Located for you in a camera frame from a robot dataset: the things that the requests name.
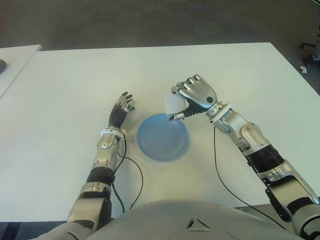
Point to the black office chair base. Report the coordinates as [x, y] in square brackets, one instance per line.
[306, 47]

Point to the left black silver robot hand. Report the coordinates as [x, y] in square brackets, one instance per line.
[117, 115]

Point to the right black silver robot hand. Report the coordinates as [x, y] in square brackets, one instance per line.
[200, 92]

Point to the neighbouring white table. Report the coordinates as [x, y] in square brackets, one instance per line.
[15, 62]

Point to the blue round plate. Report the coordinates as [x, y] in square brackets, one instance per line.
[162, 140]

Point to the white charger block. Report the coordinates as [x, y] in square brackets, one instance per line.
[173, 103]

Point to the grey robot torso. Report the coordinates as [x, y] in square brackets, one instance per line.
[175, 220]

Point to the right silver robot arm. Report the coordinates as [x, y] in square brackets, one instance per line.
[250, 135]

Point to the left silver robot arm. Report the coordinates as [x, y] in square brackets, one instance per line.
[106, 155]

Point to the small white floor scrap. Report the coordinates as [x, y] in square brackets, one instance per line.
[303, 69]

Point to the dark object on neighbouring table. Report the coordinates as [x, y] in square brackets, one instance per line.
[2, 66]

